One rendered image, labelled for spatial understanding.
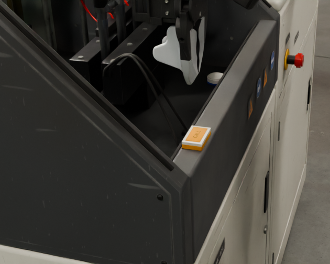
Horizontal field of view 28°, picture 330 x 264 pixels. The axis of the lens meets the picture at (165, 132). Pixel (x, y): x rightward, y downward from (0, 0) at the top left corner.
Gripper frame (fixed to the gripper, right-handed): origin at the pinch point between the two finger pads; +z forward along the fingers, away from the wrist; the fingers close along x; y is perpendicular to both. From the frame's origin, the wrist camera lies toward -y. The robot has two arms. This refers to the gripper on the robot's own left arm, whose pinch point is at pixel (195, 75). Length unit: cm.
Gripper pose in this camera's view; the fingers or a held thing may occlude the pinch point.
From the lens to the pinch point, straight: 91.9
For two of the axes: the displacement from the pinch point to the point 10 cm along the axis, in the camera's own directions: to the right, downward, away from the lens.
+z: 0.4, 8.7, 4.9
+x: -3.5, 4.8, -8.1
